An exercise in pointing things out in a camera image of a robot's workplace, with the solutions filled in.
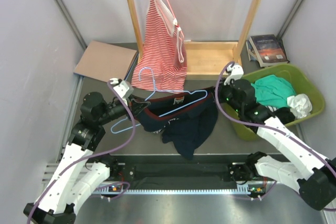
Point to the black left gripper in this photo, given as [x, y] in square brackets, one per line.
[137, 106]

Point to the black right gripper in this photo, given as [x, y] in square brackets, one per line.
[221, 88]

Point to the light blue wire hanger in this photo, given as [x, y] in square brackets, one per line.
[155, 89]

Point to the navy maroon tank top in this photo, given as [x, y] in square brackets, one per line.
[185, 119]

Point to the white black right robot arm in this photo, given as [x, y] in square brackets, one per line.
[308, 173]

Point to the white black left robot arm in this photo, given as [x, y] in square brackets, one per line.
[81, 170]

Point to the red white striped tank top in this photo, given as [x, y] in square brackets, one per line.
[163, 64]

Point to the wooden clothes rack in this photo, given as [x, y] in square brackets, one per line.
[207, 58]

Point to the teal green garment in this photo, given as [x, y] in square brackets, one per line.
[273, 91]

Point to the lower stacked book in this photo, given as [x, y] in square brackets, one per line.
[251, 53]

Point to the dark sunset cover book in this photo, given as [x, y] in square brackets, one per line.
[267, 50]

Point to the black garment in basket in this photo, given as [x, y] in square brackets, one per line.
[283, 114]

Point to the white crumpled garment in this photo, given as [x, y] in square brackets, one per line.
[300, 105]

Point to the green laundry basket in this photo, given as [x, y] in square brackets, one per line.
[300, 83]

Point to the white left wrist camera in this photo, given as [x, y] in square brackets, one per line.
[123, 88]

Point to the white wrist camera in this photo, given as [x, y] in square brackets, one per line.
[235, 72]
[123, 88]

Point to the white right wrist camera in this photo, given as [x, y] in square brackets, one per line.
[235, 72]

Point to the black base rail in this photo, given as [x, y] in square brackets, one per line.
[174, 172]

